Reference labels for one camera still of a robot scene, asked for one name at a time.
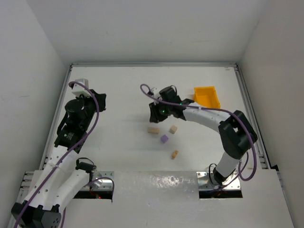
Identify long light wood block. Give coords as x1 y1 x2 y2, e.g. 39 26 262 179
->
148 127 160 134

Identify yellow plastic bin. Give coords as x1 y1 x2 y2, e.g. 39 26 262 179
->
193 86 220 108

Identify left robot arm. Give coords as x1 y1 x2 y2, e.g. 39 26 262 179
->
11 89 106 228

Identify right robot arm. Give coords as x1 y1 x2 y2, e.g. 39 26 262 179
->
146 85 257 186

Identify light wood cube block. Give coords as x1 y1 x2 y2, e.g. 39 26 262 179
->
169 125 178 134

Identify purple cube block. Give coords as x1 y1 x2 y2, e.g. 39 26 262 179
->
161 134 169 143

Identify small orange wood block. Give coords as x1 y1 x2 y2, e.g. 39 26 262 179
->
171 150 179 159

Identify white front cover board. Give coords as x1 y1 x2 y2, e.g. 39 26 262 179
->
64 170 293 228

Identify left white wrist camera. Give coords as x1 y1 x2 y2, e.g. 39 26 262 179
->
71 78 90 97

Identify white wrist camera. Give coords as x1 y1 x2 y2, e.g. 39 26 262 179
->
148 87 160 99
71 78 90 97

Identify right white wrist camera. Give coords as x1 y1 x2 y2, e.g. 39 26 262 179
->
148 87 160 99

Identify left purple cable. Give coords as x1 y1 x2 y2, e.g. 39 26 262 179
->
13 81 100 228

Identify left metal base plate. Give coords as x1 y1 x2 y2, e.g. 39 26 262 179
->
91 171 114 191

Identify metal base plate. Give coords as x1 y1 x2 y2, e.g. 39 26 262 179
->
197 171 241 191
91 171 114 191

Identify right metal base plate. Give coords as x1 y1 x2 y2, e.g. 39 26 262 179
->
197 171 241 191

